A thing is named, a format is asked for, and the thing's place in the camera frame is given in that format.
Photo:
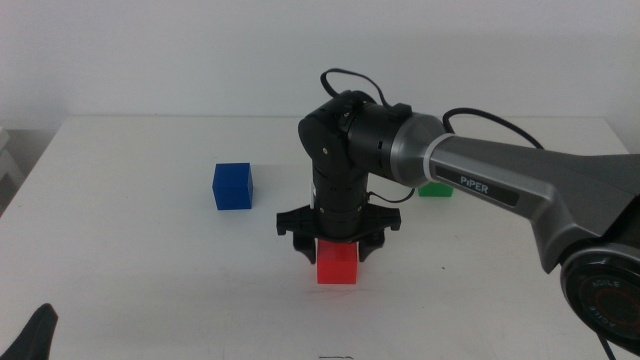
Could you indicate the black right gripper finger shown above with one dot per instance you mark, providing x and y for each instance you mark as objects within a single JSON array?
[
  {"x": 305, "y": 247},
  {"x": 369, "y": 245}
]

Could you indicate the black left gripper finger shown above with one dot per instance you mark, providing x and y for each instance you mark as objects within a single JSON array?
[{"x": 32, "y": 335}]

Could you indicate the red cube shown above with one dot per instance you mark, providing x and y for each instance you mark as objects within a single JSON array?
[{"x": 337, "y": 265}]

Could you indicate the green cube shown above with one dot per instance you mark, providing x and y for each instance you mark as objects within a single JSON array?
[{"x": 436, "y": 190}]

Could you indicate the blue cube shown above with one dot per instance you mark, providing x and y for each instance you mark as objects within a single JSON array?
[{"x": 232, "y": 187}]

